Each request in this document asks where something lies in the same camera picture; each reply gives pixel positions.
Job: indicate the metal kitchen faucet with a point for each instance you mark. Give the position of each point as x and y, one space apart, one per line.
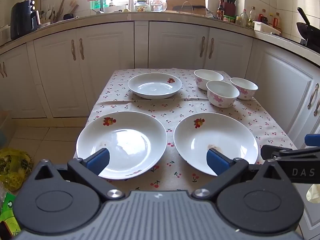
100 0

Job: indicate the black air fryer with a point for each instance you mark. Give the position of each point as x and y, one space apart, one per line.
22 20

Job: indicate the cherry print tablecloth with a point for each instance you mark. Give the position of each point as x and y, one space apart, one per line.
175 107

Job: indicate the white plate with fruit print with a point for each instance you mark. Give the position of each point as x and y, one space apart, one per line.
225 135
152 85
130 132

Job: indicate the white plastic tray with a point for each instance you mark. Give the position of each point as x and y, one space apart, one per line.
266 28

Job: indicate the orange oil bottle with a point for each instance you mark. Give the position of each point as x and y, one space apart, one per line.
277 21

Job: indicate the black wok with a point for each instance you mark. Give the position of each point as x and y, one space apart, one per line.
308 31

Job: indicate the clear glass bottle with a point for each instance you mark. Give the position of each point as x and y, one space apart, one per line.
244 18

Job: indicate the dark red knife block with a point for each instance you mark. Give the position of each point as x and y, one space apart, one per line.
229 7

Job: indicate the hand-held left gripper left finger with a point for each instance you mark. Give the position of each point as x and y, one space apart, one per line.
98 161

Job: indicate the white cabinet door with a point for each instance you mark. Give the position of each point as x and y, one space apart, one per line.
232 50
175 45
55 75
280 85
107 62
316 127
20 85

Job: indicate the white bowl with pink flowers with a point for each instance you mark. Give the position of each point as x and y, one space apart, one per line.
207 76
222 92
243 85

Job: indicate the green package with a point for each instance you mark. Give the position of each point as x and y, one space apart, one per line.
8 205

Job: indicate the yellow plastic bag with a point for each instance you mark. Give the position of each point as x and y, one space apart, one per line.
13 166

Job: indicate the glass pitcher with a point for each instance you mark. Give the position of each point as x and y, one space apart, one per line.
157 5

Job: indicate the grey kitchen countertop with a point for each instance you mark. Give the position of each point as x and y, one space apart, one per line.
162 17

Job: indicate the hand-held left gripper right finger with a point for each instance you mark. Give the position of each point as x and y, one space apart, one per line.
217 161

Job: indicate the wooden utensil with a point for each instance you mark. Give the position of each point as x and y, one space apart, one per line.
73 7
60 10

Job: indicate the white quilted garment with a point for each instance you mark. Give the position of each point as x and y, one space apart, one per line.
312 192

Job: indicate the dark sauce bottle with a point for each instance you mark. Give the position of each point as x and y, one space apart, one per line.
220 11

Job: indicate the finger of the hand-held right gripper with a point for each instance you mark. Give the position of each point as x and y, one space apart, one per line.
272 152
313 140

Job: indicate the floral glass jar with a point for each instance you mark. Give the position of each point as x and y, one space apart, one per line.
142 6

